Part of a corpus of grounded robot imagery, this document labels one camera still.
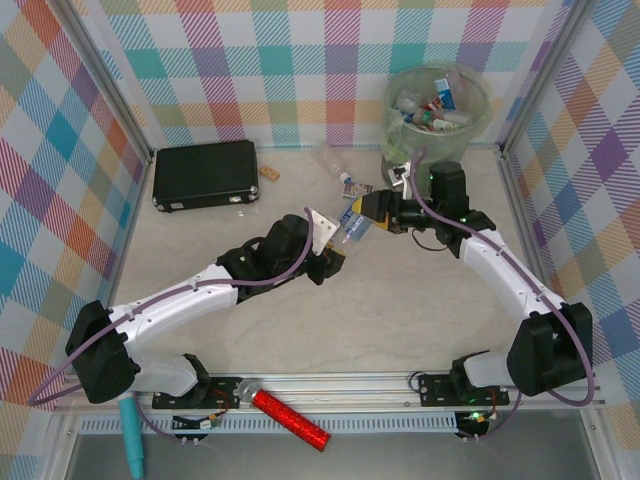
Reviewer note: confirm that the clear bottle green label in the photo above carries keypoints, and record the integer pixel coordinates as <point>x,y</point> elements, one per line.
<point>455,119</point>

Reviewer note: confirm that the red label tea bottle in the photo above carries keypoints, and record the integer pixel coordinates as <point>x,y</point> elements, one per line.
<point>434,104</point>

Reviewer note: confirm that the clear bottle blue white label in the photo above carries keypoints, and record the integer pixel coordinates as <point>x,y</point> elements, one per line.
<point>444,92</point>

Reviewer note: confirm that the clear bottle blue cap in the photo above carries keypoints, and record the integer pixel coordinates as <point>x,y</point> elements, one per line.
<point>410,100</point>

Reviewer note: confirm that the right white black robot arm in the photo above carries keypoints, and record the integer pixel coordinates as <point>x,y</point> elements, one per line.
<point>500,270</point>

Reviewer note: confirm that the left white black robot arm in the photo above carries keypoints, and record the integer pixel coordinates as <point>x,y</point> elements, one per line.
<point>170,310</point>

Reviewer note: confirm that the translucent green waste bin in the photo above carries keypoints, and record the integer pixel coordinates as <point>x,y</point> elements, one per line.
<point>472,132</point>

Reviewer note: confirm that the small printed card box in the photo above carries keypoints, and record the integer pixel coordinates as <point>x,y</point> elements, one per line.
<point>357,189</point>

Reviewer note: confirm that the clear bottle without label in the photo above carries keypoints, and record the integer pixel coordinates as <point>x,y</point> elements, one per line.
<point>330,160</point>

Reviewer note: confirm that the small orange wooden block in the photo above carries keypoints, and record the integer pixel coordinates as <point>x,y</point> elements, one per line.
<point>270,173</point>

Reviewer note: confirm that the black hard case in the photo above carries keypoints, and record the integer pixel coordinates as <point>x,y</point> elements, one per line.
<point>200,175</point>

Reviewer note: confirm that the round silver knob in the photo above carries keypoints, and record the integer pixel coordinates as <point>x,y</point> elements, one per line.
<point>248,390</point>

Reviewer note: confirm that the red glitter tube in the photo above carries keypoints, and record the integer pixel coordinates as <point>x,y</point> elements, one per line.
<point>290,420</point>

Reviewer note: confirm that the left small connector board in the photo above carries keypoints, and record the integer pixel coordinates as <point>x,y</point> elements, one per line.
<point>207,424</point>

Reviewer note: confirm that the small connector board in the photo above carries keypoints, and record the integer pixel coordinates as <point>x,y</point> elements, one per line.
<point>207,424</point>
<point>475,417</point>

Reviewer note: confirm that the grey metal shelf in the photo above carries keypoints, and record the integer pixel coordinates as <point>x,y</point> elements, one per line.
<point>400,455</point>

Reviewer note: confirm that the right small connector board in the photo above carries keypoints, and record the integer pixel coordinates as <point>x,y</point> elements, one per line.
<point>475,417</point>

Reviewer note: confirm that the teal handheld tool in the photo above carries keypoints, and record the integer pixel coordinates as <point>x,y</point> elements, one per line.
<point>134,440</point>

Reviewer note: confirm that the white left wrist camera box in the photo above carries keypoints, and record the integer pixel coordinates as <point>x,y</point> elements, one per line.
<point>322,230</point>

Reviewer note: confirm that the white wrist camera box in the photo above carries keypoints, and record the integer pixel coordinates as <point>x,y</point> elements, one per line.
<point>398,175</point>
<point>322,230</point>

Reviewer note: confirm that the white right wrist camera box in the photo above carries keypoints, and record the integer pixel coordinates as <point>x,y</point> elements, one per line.
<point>398,175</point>

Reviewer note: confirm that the aluminium frame side rail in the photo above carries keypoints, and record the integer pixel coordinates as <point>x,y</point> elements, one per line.
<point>525,225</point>
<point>138,200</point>

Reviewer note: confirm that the aluminium mounting rail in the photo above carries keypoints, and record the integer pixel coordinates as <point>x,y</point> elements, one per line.
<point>350,392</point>

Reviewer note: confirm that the aluminium frame post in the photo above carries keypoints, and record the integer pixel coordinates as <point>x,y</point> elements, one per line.
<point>107,80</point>
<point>545,75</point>

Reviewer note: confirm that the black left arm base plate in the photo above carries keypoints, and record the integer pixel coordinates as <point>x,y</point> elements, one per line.
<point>222,387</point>

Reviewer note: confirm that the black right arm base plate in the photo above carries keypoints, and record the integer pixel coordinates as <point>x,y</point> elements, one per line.
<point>435,390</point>

